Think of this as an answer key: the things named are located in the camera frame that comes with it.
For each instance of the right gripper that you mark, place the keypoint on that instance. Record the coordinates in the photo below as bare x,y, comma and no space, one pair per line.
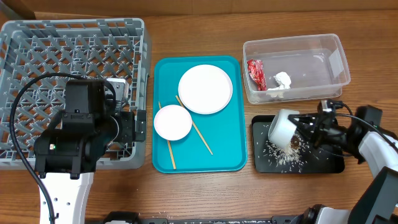
319,127

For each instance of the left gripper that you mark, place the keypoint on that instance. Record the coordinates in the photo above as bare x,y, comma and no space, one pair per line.
127,134

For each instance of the grey bowl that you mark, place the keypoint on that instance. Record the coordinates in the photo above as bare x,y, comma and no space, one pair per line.
281,130

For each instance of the white rice pile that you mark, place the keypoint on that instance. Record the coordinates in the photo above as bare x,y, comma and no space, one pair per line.
295,158

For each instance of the pink small plate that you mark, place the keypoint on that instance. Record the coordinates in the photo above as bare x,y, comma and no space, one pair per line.
173,122

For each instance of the white tissue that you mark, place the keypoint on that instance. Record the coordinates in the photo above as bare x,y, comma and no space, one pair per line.
284,82

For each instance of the red snack wrapper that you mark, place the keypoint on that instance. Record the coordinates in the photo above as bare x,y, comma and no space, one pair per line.
256,72

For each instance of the large white plate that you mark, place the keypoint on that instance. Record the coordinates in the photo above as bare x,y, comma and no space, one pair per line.
205,89

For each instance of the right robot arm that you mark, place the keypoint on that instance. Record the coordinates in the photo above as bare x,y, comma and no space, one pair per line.
366,141

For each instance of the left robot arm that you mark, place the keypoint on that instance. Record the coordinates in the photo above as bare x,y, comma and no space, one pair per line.
67,152

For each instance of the black plastic tray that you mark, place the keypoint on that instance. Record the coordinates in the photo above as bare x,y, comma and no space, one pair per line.
332,160

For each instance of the clear plastic bin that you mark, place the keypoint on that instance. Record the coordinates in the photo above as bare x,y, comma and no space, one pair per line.
316,64

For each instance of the grey plastic dish rack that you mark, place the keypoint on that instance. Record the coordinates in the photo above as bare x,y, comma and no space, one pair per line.
37,59

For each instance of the teal plastic tray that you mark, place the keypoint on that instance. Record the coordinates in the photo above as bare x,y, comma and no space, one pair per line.
224,131

